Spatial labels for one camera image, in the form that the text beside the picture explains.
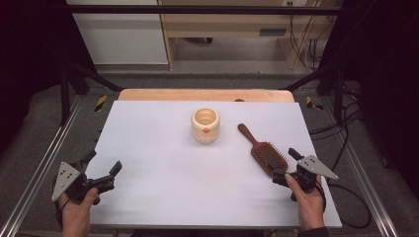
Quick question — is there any black horizontal frame bar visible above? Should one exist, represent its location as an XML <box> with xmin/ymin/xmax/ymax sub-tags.
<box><xmin>65</xmin><ymin>4</ymin><xmax>350</xmax><ymax>16</ymax></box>

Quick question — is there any bundle of black cables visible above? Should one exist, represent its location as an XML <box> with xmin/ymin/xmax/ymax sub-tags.
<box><xmin>288</xmin><ymin>13</ymin><xmax>338</xmax><ymax>72</ymax></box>

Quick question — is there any black looped floor cable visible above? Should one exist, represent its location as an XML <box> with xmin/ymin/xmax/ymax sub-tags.
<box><xmin>327</xmin><ymin>183</ymin><xmax>373</xmax><ymax>230</ymax></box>

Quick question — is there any grey desk label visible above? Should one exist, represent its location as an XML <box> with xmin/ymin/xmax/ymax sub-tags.
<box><xmin>259</xmin><ymin>28</ymin><xmax>288</xmax><ymax>37</ymax></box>

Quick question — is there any yellow black tape strip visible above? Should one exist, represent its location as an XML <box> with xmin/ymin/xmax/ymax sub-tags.
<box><xmin>94</xmin><ymin>94</ymin><xmax>109</xmax><ymax>113</ymax></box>
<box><xmin>305</xmin><ymin>96</ymin><xmax>325</xmax><ymax>112</ymax></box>

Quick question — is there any black curtain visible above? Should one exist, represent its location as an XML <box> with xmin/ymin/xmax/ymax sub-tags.
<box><xmin>0</xmin><ymin>0</ymin><xmax>97</xmax><ymax>156</ymax></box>
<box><xmin>320</xmin><ymin>0</ymin><xmax>419</xmax><ymax>198</ymax></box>

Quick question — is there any white cabinet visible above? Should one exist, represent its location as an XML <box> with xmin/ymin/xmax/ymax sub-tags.
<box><xmin>65</xmin><ymin>0</ymin><xmax>169</xmax><ymax>66</ymax></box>

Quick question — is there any hand-held gripper cable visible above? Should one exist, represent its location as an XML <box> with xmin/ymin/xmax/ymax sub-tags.
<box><xmin>53</xmin><ymin>197</ymin><xmax>72</xmax><ymax>230</ymax></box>
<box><xmin>314</xmin><ymin>181</ymin><xmax>328</xmax><ymax>213</ymax></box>

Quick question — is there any cream ceramic cup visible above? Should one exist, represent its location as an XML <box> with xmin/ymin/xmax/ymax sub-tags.
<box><xmin>190</xmin><ymin>107</ymin><xmax>221</xmax><ymax>144</ymax></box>

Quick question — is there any aluminium frame rail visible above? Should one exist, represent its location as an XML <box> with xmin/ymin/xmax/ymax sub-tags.
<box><xmin>319</xmin><ymin>97</ymin><xmax>401</xmax><ymax>237</ymax></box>
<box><xmin>0</xmin><ymin>95</ymin><xmax>85</xmax><ymax>237</ymax></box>

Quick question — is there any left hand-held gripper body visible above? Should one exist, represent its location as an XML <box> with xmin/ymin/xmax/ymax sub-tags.
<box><xmin>51</xmin><ymin>158</ymin><xmax>116</xmax><ymax>203</ymax></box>

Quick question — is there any right hand-held gripper cable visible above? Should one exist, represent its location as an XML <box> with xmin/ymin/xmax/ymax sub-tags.
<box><xmin>314</xmin><ymin>181</ymin><xmax>328</xmax><ymax>213</ymax></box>

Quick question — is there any person's left hand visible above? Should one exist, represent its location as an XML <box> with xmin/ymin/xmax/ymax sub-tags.
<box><xmin>58</xmin><ymin>187</ymin><xmax>100</xmax><ymax>232</ymax></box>

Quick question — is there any white board sheet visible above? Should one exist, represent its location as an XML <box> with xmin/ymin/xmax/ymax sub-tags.
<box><xmin>86</xmin><ymin>100</ymin><xmax>344</xmax><ymax>230</ymax></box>

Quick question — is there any light wooden desk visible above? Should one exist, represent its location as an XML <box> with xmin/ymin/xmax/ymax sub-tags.
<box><xmin>157</xmin><ymin>0</ymin><xmax>344</xmax><ymax>71</ymax></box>

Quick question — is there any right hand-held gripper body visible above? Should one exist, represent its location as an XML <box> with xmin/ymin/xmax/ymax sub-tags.
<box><xmin>272</xmin><ymin>155</ymin><xmax>340</xmax><ymax>196</ymax></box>

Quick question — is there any brown wooden hairbrush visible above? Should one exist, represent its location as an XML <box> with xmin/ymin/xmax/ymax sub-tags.
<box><xmin>237</xmin><ymin>122</ymin><xmax>290</xmax><ymax>178</ymax></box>

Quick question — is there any person's right hand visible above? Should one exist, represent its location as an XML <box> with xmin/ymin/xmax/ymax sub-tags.
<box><xmin>285</xmin><ymin>173</ymin><xmax>327</xmax><ymax>232</ymax></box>

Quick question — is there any black metal stand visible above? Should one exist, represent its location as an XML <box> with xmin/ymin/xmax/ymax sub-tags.
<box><xmin>279</xmin><ymin>61</ymin><xmax>348</xmax><ymax>126</ymax></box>
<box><xmin>58</xmin><ymin>61</ymin><xmax>125</xmax><ymax>126</ymax></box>

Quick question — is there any light wooden table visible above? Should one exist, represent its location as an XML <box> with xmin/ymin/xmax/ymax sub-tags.
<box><xmin>118</xmin><ymin>88</ymin><xmax>295</xmax><ymax>104</ymax></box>

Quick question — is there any left hand-held gripper cable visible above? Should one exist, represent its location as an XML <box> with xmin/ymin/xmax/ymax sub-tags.
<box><xmin>53</xmin><ymin>197</ymin><xmax>72</xmax><ymax>230</ymax></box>

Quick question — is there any person's dark right sleeve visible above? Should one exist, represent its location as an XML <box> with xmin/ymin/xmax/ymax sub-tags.
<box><xmin>297</xmin><ymin>226</ymin><xmax>330</xmax><ymax>237</ymax></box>

